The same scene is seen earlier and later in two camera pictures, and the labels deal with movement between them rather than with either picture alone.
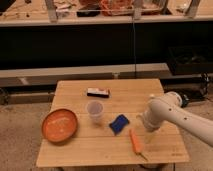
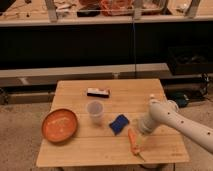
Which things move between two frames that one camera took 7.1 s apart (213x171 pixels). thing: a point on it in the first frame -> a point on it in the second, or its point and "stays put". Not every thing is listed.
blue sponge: [118, 124] stays put
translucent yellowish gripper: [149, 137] -> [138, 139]
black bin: [191, 60] stays put
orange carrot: [136, 144] stays put
